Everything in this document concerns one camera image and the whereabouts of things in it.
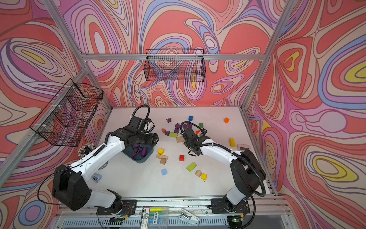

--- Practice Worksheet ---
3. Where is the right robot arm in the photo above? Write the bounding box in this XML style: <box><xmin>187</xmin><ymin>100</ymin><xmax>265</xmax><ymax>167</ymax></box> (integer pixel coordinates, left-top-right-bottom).
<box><xmin>180</xmin><ymin>121</ymin><xmax>266</xmax><ymax>215</ymax></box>

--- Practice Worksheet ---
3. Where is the purple triangular prism brick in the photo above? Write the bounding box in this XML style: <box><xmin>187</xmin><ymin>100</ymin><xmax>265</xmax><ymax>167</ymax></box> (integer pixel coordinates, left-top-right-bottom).
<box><xmin>132</xmin><ymin>152</ymin><xmax>140</xmax><ymax>159</ymax></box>

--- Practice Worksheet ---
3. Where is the cup of pens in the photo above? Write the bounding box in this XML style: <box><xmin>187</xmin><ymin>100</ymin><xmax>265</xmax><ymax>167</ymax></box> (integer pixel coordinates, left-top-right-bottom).
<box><xmin>77</xmin><ymin>143</ymin><xmax>96</xmax><ymax>158</ymax></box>

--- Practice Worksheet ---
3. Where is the black wire basket left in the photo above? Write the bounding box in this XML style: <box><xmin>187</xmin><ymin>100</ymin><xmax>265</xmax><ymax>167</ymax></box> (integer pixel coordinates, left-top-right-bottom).
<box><xmin>30</xmin><ymin>79</ymin><xmax>104</xmax><ymax>147</ymax></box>

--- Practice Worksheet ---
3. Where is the numbered wood cube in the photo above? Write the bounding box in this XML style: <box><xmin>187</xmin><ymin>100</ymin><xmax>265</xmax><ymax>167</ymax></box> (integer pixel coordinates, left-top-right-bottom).
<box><xmin>160</xmin><ymin>158</ymin><xmax>167</xmax><ymax>165</ymax></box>

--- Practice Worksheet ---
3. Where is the engraved wood block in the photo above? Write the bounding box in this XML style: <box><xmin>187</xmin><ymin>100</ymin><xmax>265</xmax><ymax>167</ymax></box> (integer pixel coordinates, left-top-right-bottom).
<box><xmin>156</xmin><ymin>154</ymin><xmax>168</xmax><ymax>160</ymax></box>

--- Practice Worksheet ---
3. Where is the black wire basket back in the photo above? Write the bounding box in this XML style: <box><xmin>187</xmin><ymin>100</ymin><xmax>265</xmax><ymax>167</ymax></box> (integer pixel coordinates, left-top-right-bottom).
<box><xmin>144</xmin><ymin>48</ymin><xmax>206</xmax><ymax>82</ymax></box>

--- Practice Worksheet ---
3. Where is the round wood brick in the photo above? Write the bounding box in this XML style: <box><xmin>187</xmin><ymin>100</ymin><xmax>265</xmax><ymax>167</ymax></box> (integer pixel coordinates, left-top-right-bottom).
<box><xmin>195</xmin><ymin>170</ymin><xmax>202</xmax><ymax>177</ymax></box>

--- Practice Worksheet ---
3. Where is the teal plastic storage bin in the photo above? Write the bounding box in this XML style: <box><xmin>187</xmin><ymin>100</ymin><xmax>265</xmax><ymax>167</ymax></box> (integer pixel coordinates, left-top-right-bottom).
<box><xmin>122</xmin><ymin>144</ymin><xmax>154</xmax><ymax>164</ymax></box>

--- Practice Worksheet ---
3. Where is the natural wood block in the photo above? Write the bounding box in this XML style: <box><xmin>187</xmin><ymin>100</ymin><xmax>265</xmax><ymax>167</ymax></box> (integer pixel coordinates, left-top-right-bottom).
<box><xmin>176</xmin><ymin>136</ymin><xmax>185</xmax><ymax>143</ymax></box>

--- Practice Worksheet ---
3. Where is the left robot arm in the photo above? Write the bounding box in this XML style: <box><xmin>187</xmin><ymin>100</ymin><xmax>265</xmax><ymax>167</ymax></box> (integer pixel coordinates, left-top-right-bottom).
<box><xmin>51</xmin><ymin>105</ymin><xmax>159</xmax><ymax>215</ymax></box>

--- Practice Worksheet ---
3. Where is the purple cube brick right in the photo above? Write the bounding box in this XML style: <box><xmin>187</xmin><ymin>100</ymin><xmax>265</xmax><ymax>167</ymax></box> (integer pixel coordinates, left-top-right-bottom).
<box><xmin>182</xmin><ymin>123</ymin><xmax>192</xmax><ymax>130</ymax></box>

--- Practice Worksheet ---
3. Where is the black wire basket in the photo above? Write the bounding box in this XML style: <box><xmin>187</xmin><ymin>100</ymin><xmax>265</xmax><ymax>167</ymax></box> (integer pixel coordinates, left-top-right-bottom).
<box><xmin>144</xmin><ymin>48</ymin><xmax>206</xmax><ymax>82</ymax></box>
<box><xmin>30</xmin><ymin>79</ymin><xmax>104</xmax><ymax>147</ymax></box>

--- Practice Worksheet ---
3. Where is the pink calculator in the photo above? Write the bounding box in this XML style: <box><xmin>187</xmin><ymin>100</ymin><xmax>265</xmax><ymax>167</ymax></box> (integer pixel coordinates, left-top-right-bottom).
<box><xmin>237</xmin><ymin>144</ymin><xmax>251</xmax><ymax>151</ymax></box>

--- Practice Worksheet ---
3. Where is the yellow long brick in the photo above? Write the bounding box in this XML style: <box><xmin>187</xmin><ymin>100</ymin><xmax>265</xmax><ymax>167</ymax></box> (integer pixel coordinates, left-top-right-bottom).
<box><xmin>229</xmin><ymin>138</ymin><xmax>236</xmax><ymax>148</ymax></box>

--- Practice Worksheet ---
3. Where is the blue stapler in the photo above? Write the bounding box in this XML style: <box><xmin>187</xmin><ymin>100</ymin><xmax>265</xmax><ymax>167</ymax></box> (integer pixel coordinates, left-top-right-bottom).
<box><xmin>91</xmin><ymin>174</ymin><xmax>102</xmax><ymax>183</ymax></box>

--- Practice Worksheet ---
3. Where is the lime green long brick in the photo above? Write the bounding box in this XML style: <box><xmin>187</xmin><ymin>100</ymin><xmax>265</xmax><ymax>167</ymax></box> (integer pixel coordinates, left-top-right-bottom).
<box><xmin>169</xmin><ymin>132</ymin><xmax>178</xmax><ymax>138</ymax></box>

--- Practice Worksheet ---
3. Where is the light blue brick near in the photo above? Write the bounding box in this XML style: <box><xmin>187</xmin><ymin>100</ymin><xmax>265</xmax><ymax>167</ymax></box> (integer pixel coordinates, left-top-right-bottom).
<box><xmin>161</xmin><ymin>169</ymin><xmax>167</xmax><ymax>176</ymax></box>

